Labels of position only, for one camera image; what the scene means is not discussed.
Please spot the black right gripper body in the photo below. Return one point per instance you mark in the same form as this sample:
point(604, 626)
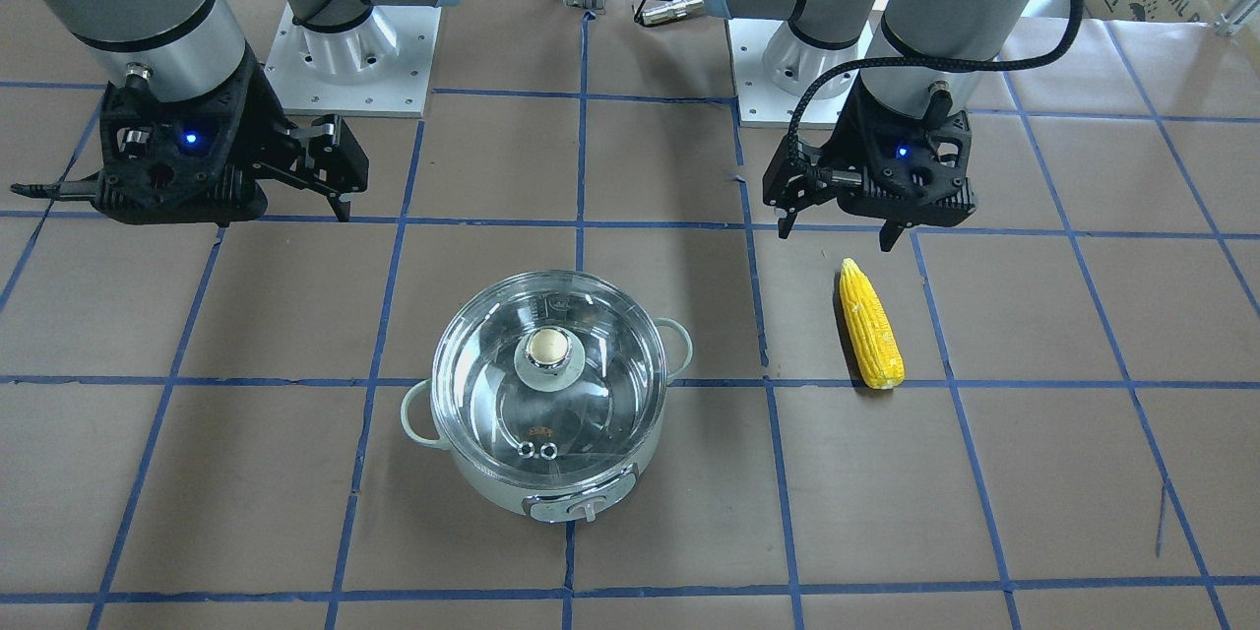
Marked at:
point(253, 121)

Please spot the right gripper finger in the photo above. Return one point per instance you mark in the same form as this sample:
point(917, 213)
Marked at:
point(86, 189)
point(325, 158)

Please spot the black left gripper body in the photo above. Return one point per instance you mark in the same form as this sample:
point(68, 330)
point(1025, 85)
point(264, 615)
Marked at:
point(858, 133)

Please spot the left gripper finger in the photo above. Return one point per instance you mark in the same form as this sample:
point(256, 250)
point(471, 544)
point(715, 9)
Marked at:
point(786, 216)
point(890, 233)

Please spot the yellow corn cob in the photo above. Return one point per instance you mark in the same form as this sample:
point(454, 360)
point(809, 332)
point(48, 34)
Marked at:
point(878, 357)

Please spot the glass pot lid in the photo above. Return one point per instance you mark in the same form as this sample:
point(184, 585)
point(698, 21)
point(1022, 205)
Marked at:
point(549, 379)

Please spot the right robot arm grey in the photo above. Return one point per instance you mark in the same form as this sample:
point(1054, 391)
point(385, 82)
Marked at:
point(192, 45)

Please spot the pale green electric pot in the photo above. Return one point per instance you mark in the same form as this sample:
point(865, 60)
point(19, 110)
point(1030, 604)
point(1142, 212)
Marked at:
point(630, 472)

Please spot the silver cylindrical connector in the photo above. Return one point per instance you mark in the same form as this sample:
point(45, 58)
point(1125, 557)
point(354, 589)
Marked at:
point(670, 12)

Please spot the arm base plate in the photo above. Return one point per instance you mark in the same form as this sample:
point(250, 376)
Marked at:
point(380, 69)
point(772, 67)

